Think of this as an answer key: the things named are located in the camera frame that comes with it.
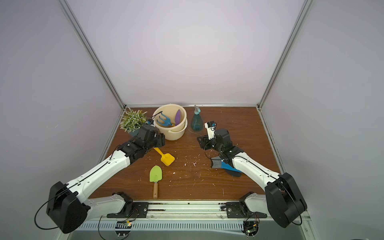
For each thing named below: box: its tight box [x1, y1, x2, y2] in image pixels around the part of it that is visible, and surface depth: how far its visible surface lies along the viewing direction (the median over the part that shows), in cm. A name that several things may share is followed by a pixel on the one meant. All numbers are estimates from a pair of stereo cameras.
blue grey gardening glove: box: [211, 156, 242, 173], surface depth 87 cm
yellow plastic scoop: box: [153, 147, 176, 167], surface depth 92 cm
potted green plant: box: [119, 107, 148, 137], surface depth 93 cm
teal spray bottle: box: [190, 104, 204, 132], surface depth 105 cm
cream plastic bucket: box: [152, 104, 188, 141], surface depth 97 cm
